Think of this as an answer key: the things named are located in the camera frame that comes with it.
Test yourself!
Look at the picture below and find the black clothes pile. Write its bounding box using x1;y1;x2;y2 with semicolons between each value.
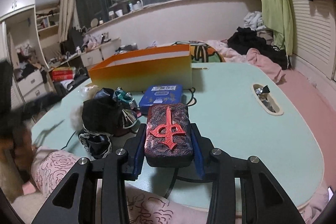
227;27;291;70

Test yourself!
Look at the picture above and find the red snack box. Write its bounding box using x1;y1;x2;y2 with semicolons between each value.
51;67;76;82

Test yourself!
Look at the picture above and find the mint cartoon lap table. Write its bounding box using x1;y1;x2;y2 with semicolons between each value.
31;63;325;209

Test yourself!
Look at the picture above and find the white drawer cabinet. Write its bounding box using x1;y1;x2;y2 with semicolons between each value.
80;38;121;68

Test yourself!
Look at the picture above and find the grey fur pompom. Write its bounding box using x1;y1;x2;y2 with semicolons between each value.
70;85;100;131

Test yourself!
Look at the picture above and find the teal toy car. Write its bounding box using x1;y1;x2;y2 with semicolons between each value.
113;87;138;110

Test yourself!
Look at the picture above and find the blue tin case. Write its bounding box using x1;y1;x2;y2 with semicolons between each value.
138;84;183;115

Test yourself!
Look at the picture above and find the orange cardboard box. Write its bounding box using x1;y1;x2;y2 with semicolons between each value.
88;44;193;92

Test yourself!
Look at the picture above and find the pink quilt blanket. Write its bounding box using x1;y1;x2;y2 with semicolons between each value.
13;147;208;223

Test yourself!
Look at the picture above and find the colourful cartoon rug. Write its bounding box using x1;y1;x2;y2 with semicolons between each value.
190;41;225;63

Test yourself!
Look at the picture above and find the black lace cloth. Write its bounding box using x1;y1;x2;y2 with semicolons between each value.
79;88;122;160

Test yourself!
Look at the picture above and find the person left hand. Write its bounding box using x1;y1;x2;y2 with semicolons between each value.
1;122;35;183

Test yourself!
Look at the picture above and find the dark mahjong tile block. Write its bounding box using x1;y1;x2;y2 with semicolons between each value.
144;103;194;168

